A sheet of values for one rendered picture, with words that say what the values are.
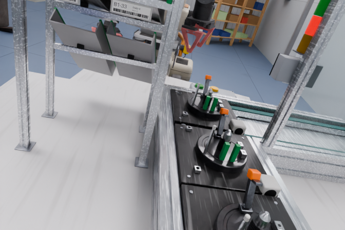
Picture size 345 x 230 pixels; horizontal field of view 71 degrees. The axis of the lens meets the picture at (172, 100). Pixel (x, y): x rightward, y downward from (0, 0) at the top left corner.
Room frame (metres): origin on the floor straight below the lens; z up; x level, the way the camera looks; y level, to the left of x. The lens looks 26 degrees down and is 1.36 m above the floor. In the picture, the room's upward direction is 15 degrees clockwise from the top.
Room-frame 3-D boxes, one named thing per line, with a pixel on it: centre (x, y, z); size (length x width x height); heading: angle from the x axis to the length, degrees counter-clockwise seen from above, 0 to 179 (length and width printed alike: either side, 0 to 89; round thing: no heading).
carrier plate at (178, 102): (0.80, -0.12, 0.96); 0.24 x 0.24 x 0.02; 10
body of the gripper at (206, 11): (0.79, -0.02, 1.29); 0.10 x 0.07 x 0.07; 162
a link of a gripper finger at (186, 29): (0.76, -0.01, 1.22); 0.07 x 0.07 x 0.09; 72
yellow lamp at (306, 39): (0.71, -0.33, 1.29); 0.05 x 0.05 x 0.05
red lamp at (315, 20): (0.71, -0.33, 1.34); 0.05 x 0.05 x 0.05
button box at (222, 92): (1.03, -0.17, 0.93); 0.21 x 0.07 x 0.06; 100
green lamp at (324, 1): (0.71, -0.33, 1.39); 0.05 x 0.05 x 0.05
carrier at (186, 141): (0.55, -0.16, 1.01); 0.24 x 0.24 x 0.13; 10
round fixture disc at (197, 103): (0.80, -0.12, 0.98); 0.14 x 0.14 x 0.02
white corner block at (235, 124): (0.72, -0.23, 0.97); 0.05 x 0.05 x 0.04; 10
